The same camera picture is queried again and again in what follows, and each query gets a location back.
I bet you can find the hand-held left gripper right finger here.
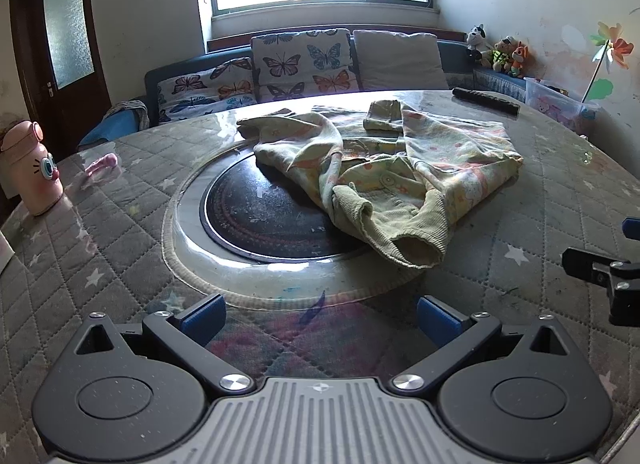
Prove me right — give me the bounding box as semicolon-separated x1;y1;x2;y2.
390;295;571;395

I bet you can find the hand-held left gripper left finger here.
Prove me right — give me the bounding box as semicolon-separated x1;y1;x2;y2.
70;294;256;395

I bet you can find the patterned child's jacket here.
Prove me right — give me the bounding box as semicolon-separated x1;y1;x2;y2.
236;100;525;271

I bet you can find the black round hotplate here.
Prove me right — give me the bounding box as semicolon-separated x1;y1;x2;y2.
200;149;371;263

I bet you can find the clear plastic storage box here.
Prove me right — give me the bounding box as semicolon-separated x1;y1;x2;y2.
524;78;601;137

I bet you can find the colourful pinwheel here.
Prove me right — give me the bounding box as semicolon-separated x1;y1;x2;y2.
580;21;635;104

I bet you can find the small pink toy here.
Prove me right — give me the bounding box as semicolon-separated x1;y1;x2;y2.
82;154;120;183

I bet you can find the black remote control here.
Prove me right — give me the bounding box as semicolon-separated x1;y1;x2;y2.
451;87;521;117

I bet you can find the orange plush toy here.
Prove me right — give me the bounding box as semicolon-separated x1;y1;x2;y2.
509;41;532;79

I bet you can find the white tissue box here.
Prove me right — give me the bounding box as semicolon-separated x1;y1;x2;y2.
0;231;16;275

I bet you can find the blue cloth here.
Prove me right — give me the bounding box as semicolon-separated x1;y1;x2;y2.
77;108;143;149

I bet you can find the yellow plush toy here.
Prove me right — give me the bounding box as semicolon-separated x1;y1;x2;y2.
492;36;518;75

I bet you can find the pink cartoon-face water bottle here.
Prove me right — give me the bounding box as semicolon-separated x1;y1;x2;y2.
0;120;65;217

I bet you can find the grey blanket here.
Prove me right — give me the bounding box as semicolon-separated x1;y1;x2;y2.
116;100;151;131

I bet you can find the long butterfly print cushion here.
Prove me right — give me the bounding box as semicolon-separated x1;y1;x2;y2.
157;58;260;125

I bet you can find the black and white plush toy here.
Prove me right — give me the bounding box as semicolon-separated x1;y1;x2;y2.
466;24;496;69

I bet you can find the blue sofa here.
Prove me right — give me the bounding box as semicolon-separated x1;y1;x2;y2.
77;36;596;149

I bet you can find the beige cushion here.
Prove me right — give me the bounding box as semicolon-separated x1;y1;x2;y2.
352;30;449;92

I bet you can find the dark wooden door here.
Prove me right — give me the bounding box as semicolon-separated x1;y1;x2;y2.
9;0;112;165

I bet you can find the tall butterfly print cushion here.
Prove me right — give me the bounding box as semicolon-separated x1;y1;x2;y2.
251;28;362;103

